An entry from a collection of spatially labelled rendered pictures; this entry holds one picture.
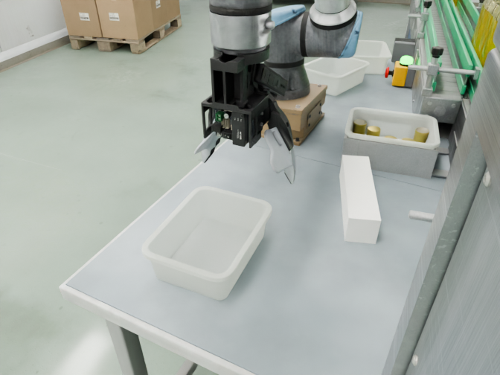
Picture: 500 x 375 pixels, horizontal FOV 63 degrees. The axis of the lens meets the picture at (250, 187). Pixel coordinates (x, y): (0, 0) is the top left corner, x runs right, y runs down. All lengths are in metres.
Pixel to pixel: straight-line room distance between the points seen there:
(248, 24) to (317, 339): 0.47
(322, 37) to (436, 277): 0.85
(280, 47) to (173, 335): 0.78
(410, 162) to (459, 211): 0.77
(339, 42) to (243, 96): 0.63
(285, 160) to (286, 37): 0.61
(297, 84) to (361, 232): 0.51
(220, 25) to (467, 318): 0.39
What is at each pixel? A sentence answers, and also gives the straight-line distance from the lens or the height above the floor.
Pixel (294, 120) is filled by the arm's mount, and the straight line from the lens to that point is 1.13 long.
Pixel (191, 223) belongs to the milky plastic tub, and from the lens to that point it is 0.85.
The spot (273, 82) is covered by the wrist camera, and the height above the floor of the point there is 1.10.
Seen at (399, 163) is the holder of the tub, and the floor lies 0.78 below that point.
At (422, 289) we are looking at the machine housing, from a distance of 0.36.
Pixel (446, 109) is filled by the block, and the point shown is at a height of 0.86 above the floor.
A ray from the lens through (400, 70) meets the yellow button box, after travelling 1.61.
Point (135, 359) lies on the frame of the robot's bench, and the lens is 0.99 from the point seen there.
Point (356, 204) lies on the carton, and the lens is 0.85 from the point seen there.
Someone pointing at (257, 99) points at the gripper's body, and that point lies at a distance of 0.55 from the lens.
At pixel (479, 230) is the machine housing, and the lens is 0.28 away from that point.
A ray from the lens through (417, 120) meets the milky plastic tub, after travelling 1.20.
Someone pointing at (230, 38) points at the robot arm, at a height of 1.18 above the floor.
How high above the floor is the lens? 1.31
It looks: 35 degrees down
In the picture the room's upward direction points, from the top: straight up
